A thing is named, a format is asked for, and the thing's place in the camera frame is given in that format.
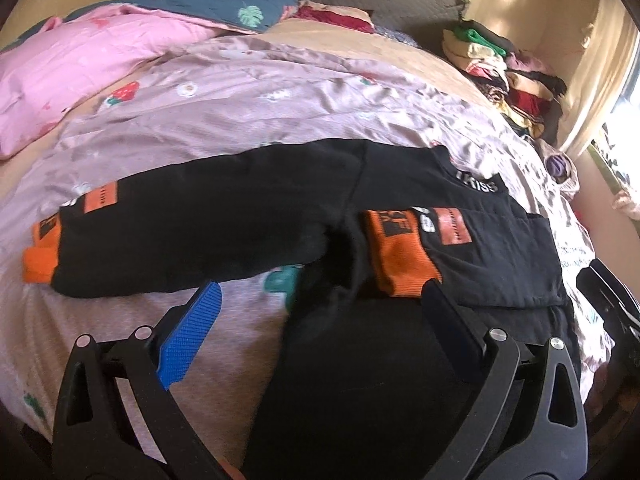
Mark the pink quilt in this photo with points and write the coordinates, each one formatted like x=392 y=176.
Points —
x=75 y=60

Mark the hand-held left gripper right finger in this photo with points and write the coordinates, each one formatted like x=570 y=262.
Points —
x=450 y=317

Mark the dark blue leaf-print pillow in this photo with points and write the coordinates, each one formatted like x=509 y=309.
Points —
x=235 y=2

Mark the cream curtain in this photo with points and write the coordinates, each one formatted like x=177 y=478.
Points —
x=595 y=60

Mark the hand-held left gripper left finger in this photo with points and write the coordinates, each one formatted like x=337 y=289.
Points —
x=192 y=327

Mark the white bag with purple cloth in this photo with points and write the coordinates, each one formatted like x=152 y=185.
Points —
x=562 y=167

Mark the pile of folded clothes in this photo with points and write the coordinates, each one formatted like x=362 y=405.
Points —
x=505 y=70

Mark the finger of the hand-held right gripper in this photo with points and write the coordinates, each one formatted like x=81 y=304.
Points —
x=600 y=290

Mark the black sweater with orange cuffs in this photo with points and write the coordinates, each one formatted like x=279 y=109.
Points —
x=240 y=230

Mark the red and white cloth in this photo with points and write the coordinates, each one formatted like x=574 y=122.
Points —
x=332 y=16

